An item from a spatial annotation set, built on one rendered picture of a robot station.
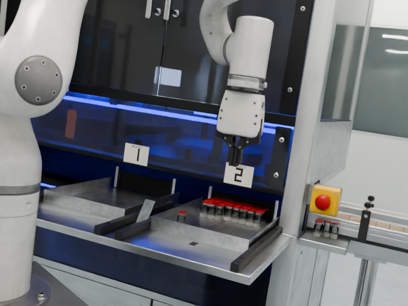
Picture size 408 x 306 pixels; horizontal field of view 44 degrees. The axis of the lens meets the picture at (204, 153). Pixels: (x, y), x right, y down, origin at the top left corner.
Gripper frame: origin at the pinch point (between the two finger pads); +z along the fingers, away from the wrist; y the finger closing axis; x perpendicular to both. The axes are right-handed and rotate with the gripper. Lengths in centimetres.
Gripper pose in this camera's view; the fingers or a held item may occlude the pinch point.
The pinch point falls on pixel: (234, 157)
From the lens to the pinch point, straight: 117.2
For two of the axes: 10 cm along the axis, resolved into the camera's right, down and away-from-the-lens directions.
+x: -3.7, 0.6, -9.3
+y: -9.2, -1.7, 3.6
